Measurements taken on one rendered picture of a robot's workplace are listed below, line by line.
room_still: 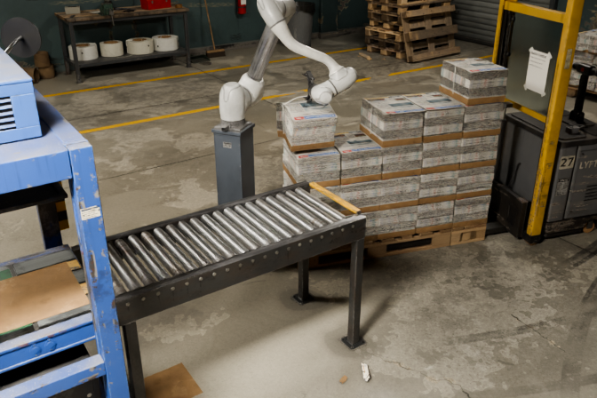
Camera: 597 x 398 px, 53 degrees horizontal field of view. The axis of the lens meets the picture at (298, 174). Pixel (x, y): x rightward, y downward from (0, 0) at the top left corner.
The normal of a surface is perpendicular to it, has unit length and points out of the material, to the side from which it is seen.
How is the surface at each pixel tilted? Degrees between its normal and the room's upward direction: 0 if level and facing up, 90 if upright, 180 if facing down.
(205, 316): 0
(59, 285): 0
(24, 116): 90
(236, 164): 90
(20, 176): 90
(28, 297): 0
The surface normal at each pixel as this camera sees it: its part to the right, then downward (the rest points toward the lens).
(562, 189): 0.29, 0.39
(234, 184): -0.37, 0.37
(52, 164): 0.56, 0.33
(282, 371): 0.00, -0.91
